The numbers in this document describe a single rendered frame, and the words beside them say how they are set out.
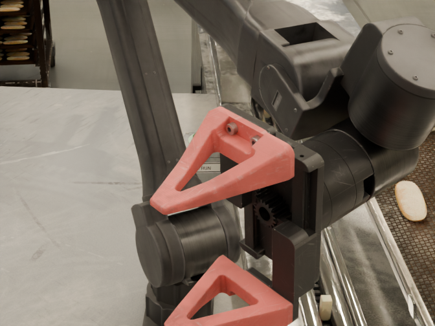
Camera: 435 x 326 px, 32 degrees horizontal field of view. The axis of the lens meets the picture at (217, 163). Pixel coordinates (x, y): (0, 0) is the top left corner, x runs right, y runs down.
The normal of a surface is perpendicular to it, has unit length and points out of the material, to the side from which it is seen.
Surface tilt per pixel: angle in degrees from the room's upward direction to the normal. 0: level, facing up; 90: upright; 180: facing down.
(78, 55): 0
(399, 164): 80
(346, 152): 29
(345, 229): 0
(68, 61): 0
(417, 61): 24
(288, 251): 96
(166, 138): 55
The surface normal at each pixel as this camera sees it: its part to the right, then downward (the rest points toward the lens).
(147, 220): 0.40, -0.13
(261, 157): -0.31, -0.63
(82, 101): 0.03, -0.86
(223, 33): -0.92, 0.21
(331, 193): 0.56, -0.03
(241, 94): 0.07, 0.51
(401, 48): 0.22, -0.60
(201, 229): 0.31, -0.41
